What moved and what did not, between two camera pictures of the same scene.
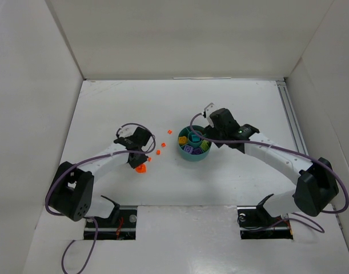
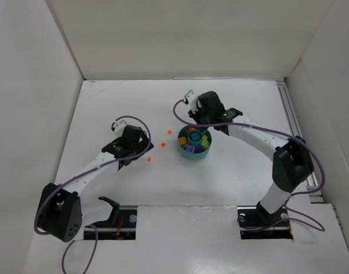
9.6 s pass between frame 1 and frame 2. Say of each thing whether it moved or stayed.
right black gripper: moved
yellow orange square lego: stayed
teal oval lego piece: stayed
